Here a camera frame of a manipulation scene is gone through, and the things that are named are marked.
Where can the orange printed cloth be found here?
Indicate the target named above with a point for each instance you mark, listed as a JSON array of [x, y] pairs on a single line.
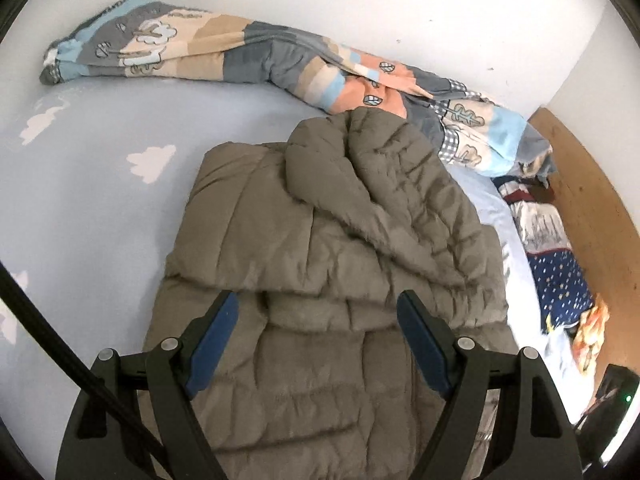
[[590, 335]]

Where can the wooden headboard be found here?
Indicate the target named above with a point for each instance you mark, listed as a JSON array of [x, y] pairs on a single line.
[[590, 200]]

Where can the light blue cloud bed sheet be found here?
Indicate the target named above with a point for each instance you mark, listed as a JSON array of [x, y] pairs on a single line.
[[100, 210]]

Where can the navy star pillow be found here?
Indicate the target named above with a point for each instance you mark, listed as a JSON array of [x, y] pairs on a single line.
[[560, 280]]

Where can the black device with green light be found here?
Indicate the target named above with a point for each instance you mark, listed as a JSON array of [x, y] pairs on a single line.
[[612, 390]]

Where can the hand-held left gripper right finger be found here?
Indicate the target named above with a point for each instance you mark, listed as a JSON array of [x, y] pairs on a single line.
[[425, 350]]

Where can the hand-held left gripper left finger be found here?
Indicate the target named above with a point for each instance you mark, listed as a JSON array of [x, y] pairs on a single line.
[[215, 345]]

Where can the olive quilted puffer jacket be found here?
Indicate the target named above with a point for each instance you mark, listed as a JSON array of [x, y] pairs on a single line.
[[310, 240]]

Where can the patchwork printed quilt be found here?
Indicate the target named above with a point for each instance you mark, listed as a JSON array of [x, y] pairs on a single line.
[[200, 45]]

